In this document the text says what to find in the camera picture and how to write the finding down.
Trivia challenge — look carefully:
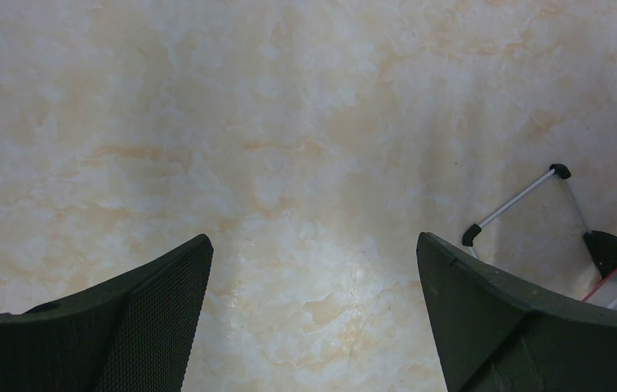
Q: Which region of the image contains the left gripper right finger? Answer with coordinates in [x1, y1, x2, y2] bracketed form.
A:
[416, 233, 617, 391]

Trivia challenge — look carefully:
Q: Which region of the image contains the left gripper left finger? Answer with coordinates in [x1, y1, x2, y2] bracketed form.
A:
[0, 234, 214, 391]

